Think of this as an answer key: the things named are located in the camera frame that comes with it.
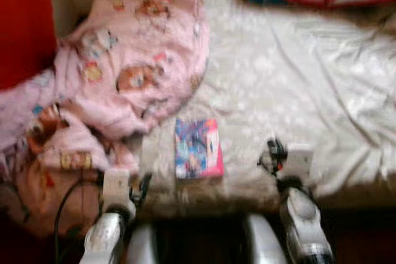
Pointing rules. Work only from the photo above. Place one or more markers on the silver right robot leg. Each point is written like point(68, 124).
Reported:
point(263, 245)

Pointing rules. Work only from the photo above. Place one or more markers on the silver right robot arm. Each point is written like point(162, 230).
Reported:
point(303, 221)

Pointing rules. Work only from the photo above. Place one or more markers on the red folded cushion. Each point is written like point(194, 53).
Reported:
point(25, 23)

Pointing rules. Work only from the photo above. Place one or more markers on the colourful comic book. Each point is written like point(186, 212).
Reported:
point(198, 149)

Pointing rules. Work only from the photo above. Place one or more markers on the bed with grey floral sheet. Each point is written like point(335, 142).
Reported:
point(297, 91)

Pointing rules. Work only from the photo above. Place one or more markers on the silver robot leg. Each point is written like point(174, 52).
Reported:
point(143, 248)
point(263, 245)

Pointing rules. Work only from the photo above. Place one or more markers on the pink cartoon print blanket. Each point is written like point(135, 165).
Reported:
point(142, 47)

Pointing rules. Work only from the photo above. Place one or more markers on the silver left robot leg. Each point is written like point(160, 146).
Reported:
point(143, 248)

